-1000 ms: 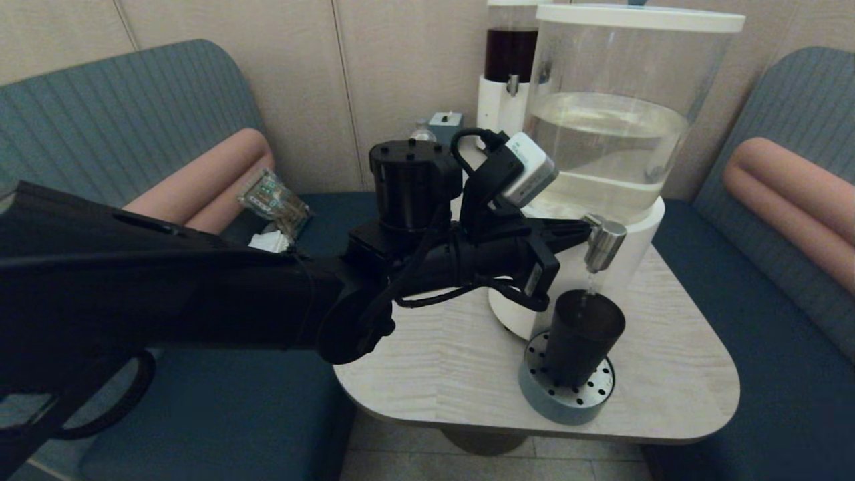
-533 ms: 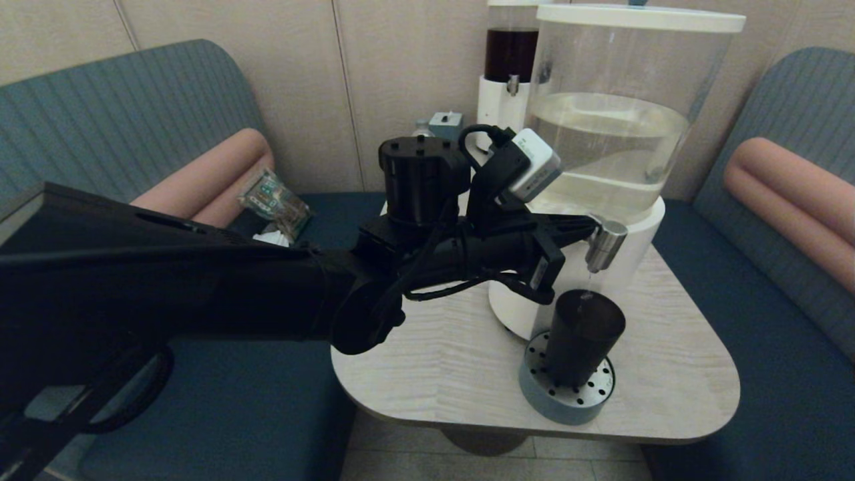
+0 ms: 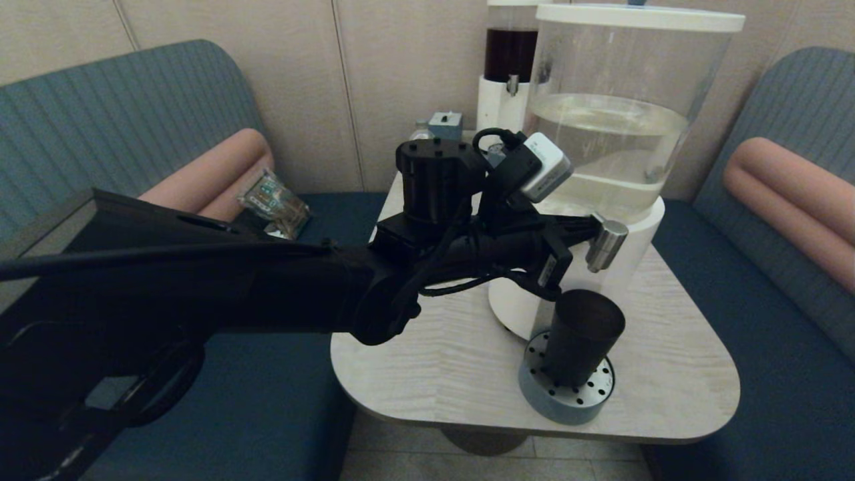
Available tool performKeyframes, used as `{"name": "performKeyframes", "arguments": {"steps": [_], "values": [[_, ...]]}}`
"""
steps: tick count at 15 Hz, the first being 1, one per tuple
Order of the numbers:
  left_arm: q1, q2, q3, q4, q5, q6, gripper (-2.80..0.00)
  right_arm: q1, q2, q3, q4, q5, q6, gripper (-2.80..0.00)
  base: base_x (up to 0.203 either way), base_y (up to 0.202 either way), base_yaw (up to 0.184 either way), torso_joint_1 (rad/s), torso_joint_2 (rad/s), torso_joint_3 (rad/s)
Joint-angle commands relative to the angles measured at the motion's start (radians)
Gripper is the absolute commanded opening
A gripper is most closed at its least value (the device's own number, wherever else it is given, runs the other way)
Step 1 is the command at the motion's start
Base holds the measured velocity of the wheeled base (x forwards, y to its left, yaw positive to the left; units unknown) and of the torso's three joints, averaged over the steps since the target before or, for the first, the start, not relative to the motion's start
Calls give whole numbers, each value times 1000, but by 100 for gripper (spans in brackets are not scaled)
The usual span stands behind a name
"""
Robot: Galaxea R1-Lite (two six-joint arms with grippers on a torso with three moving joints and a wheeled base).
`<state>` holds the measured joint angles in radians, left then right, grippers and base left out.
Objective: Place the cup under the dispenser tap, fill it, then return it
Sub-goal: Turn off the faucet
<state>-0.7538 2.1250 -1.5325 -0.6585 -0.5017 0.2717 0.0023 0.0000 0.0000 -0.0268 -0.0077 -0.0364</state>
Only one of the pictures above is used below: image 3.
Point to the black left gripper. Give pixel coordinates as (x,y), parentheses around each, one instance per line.
(514,244)

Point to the large steel dispenser tap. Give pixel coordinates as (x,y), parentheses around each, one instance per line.
(606,244)

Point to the black tapered cup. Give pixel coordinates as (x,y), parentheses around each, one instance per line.
(582,334)

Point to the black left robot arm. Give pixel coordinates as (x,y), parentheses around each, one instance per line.
(200,294)

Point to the large clear water dispenser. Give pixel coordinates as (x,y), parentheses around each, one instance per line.
(621,133)

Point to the small blue drip tray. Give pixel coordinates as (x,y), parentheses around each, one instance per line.
(493,153)

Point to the small steel dispenser tap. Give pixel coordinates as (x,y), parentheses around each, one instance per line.
(512,85)

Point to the small blue box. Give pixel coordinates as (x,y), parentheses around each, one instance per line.
(446,125)

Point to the large blue steel drip tray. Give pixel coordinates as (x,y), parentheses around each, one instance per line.
(534,399)

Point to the small dark drink dispenser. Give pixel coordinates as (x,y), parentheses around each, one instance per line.
(501,67)

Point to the clear plastic bottle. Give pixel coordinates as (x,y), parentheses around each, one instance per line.
(421,131)

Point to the pink bolster on empty bench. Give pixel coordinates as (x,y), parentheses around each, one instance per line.
(795,194)

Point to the empty blue bench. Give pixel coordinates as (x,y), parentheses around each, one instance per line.
(768,374)

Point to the clear plastic snack bag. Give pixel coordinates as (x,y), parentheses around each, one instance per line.
(274,200)

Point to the pink bolster beside snack bag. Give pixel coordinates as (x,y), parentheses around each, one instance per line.
(214,174)

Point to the blue bench with snack bag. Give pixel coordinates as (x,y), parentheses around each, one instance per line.
(100,120)

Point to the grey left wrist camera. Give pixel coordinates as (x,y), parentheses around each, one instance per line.
(546,167)

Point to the table pedestal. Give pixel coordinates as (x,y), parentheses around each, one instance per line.
(484,442)

